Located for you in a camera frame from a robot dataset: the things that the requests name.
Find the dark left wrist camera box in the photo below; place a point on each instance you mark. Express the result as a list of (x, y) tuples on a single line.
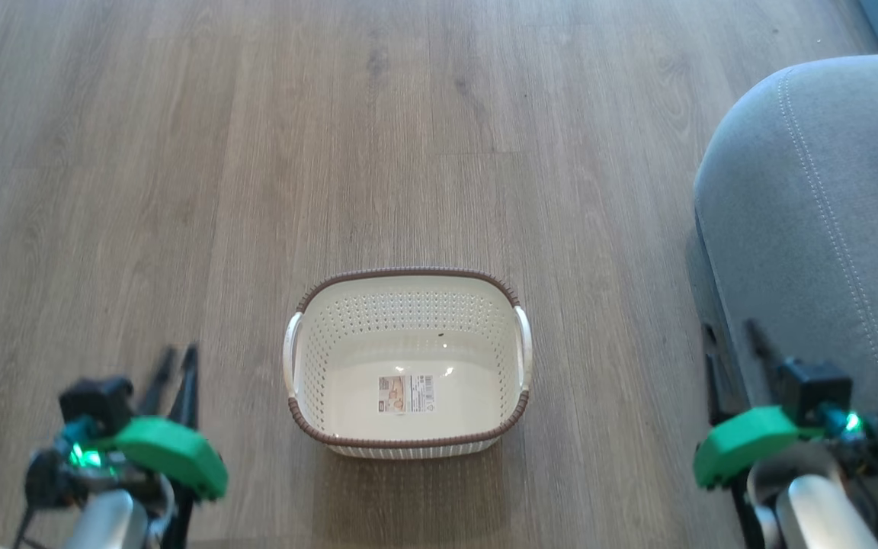
[(96, 404)]

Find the dark wrist camera box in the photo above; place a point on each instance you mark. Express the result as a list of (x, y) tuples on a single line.
[(816, 389), (96, 404)]

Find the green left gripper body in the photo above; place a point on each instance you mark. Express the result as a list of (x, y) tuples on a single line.
[(172, 454)]

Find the printed basket label sticker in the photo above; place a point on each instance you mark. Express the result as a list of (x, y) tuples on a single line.
[(405, 394)]

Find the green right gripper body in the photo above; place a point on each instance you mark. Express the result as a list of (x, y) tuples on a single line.
[(748, 442)]

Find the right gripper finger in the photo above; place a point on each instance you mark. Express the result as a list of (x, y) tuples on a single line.
[(765, 351), (712, 374)]

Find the dark right wrist camera box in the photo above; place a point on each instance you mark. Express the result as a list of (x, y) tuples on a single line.
[(816, 389)]

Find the grey fabric sofa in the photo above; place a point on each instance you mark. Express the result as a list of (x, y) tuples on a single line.
[(812, 229)]

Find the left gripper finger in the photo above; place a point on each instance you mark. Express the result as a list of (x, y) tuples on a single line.
[(157, 385), (187, 385)]

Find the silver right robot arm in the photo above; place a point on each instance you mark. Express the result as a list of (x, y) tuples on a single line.
[(828, 515)]

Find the white perforated laundry basket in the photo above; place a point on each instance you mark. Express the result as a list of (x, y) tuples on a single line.
[(408, 358)]

